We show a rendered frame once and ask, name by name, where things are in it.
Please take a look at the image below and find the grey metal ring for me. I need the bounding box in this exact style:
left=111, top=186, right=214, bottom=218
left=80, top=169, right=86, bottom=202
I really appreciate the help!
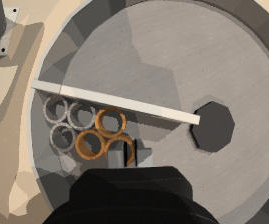
left=50, top=122, right=82, bottom=152
left=67, top=100, right=99, bottom=131
left=43, top=94, right=73, bottom=124

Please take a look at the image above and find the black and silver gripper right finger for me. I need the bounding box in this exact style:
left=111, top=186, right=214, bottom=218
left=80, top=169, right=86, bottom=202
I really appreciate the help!
left=134, top=139, right=153, bottom=168

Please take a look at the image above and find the bronze ring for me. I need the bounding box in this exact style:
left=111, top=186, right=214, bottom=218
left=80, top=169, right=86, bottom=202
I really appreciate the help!
left=75, top=129, right=108, bottom=160
left=95, top=106, right=127, bottom=138
left=104, top=134, right=135, bottom=165

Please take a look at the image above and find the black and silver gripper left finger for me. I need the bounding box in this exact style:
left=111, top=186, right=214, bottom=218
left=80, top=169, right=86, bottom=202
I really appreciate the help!
left=107, top=140, right=128, bottom=169

